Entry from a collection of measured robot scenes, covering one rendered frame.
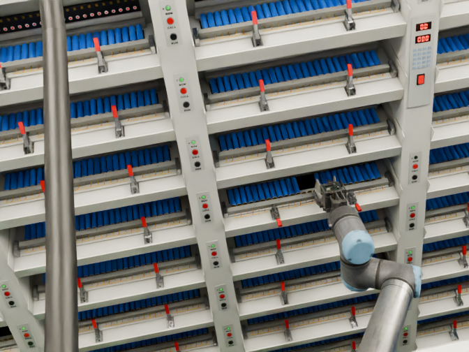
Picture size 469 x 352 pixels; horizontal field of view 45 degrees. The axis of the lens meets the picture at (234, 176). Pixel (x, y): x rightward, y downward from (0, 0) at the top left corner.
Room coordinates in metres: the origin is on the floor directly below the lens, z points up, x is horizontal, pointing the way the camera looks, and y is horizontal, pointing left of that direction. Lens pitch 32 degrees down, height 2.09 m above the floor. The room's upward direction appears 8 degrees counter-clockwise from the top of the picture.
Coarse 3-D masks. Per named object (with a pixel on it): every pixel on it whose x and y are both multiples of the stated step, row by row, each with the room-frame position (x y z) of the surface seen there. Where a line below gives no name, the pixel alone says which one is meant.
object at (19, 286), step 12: (0, 240) 1.44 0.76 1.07; (0, 252) 1.43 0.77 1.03; (0, 264) 1.43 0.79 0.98; (0, 276) 1.43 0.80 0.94; (12, 276) 1.43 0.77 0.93; (12, 288) 1.43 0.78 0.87; (24, 288) 1.46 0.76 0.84; (0, 300) 1.43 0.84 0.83; (24, 300) 1.43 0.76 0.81; (12, 312) 1.43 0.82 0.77; (24, 312) 1.43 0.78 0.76; (12, 324) 1.43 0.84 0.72; (36, 324) 1.43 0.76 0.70; (36, 336) 1.43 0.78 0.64; (24, 348) 1.43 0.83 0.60; (36, 348) 1.43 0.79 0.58
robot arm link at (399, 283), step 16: (384, 272) 1.18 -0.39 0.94; (400, 272) 1.16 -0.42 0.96; (416, 272) 1.15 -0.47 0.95; (384, 288) 1.11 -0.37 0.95; (400, 288) 1.10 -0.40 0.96; (416, 288) 1.12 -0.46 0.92; (384, 304) 1.04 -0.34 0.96; (400, 304) 1.04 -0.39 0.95; (384, 320) 0.99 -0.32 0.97; (400, 320) 1.00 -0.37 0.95; (368, 336) 0.94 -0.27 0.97; (384, 336) 0.93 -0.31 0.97; (400, 336) 0.97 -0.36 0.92
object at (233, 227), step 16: (384, 160) 1.66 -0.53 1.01; (384, 176) 1.61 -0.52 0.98; (224, 192) 1.62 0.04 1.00; (384, 192) 1.55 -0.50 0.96; (400, 192) 1.51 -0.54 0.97; (224, 208) 1.54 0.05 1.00; (288, 208) 1.53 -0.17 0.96; (304, 208) 1.53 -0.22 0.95; (320, 208) 1.52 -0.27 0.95; (368, 208) 1.53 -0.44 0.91; (224, 224) 1.50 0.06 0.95; (240, 224) 1.50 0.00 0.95; (256, 224) 1.49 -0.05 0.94; (272, 224) 1.50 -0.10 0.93; (288, 224) 1.51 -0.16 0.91
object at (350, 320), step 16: (336, 304) 1.60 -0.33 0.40; (352, 304) 1.61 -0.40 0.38; (368, 304) 1.58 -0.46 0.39; (256, 320) 1.58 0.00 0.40; (272, 320) 1.57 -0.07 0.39; (288, 320) 1.56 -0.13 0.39; (304, 320) 1.56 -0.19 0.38; (320, 320) 1.56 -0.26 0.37; (336, 320) 1.55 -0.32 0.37; (352, 320) 1.53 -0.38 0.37; (368, 320) 1.54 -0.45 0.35; (256, 336) 1.53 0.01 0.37; (272, 336) 1.53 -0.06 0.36; (288, 336) 1.50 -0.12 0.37; (304, 336) 1.51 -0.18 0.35; (320, 336) 1.50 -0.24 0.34; (336, 336) 1.52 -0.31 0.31
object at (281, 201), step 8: (352, 184) 1.57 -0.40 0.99; (360, 184) 1.56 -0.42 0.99; (368, 184) 1.56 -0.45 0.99; (376, 184) 1.56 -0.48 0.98; (384, 184) 1.57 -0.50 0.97; (312, 192) 1.56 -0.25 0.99; (368, 192) 1.55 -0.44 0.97; (272, 200) 1.55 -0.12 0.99; (280, 200) 1.54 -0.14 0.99; (288, 200) 1.54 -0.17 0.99; (296, 200) 1.54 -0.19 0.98; (312, 200) 1.54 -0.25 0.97; (232, 208) 1.54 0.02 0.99; (240, 208) 1.53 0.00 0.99; (248, 208) 1.53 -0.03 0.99; (256, 208) 1.53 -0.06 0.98
